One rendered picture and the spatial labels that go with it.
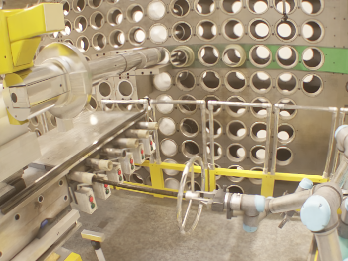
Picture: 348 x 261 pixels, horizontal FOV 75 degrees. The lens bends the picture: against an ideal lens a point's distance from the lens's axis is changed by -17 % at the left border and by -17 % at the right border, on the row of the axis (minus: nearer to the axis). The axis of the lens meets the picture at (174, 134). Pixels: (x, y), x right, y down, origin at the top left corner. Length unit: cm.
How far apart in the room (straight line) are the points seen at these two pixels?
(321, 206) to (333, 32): 224
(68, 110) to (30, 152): 28
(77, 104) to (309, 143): 254
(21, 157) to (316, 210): 127
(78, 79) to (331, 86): 249
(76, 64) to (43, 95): 22
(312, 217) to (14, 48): 125
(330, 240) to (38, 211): 139
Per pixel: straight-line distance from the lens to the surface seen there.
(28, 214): 149
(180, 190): 109
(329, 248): 108
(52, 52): 135
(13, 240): 147
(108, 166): 169
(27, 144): 136
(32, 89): 112
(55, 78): 121
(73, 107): 132
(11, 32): 111
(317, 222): 99
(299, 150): 319
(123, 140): 194
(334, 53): 296
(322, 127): 311
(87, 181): 153
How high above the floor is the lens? 159
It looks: 21 degrees down
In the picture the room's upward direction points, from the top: 5 degrees counter-clockwise
